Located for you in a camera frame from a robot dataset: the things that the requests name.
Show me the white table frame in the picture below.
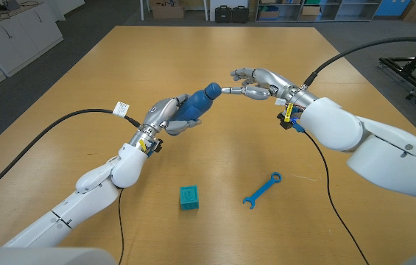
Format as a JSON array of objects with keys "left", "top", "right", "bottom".
[{"left": 139, "top": 0, "right": 211, "bottom": 22}]

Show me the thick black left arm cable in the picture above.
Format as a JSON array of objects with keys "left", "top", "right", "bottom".
[{"left": 0, "top": 102, "right": 141, "bottom": 205}]

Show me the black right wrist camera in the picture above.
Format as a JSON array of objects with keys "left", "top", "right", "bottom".
[{"left": 276, "top": 112, "right": 297, "bottom": 130}]

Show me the black metal stand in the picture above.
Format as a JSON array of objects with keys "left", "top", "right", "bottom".
[{"left": 378, "top": 31, "right": 416, "bottom": 119}]

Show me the white cabinet row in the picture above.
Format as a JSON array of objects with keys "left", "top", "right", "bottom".
[{"left": 0, "top": 0, "right": 64, "bottom": 102}]

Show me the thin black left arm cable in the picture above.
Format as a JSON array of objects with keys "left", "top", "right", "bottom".
[{"left": 117, "top": 187, "right": 126, "bottom": 265}]

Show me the black equipment case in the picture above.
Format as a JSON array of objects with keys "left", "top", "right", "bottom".
[
  {"left": 214, "top": 4, "right": 233, "bottom": 24},
  {"left": 231, "top": 4, "right": 250, "bottom": 24}
]

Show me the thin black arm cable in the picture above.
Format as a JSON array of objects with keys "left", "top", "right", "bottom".
[
  {"left": 117, "top": 187, "right": 126, "bottom": 265},
  {"left": 303, "top": 130, "right": 370, "bottom": 265}
]

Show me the grey metal shelf unit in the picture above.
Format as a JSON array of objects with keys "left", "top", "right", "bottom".
[{"left": 255, "top": 0, "right": 382, "bottom": 23}]

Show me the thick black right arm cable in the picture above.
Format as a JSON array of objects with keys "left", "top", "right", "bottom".
[{"left": 303, "top": 35, "right": 416, "bottom": 88}]

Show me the small cardboard box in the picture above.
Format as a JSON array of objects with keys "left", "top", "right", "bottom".
[{"left": 298, "top": 4, "right": 321, "bottom": 21}]

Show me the blue metal bottle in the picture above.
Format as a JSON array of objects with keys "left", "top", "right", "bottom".
[{"left": 169, "top": 82, "right": 223, "bottom": 128}]

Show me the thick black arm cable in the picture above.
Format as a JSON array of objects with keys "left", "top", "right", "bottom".
[
  {"left": 0, "top": 102, "right": 141, "bottom": 205},
  {"left": 303, "top": 35, "right": 416, "bottom": 88}
]

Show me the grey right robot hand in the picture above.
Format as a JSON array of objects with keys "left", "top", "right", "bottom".
[{"left": 221, "top": 67, "right": 297, "bottom": 101}]

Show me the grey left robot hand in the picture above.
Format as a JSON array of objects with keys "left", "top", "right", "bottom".
[{"left": 139, "top": 93, "right": 203, "bottom": 136}]

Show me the blue plastic wrench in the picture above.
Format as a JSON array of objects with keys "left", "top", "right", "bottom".
[{"left": 242, "top": 172, "right": 283, "bottom": 210}]

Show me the blue panel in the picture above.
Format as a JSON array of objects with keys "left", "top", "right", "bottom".
[{"left": 375, "top": 0, "right": 402, "bottom": 17}]

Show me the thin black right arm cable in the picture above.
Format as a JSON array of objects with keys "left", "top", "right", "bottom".
[{"left": 303, "top": 130, "right": 370, "bottom": 265}]

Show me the large cardboard box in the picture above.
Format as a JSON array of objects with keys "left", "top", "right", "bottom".
[{"left": 151, "top": 0, "right": 186, "bottom": 20}]

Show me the teal toy block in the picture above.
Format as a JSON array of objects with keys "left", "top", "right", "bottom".
[{"left": 179, "top": 185, "right": 200, "bottom": 211}]

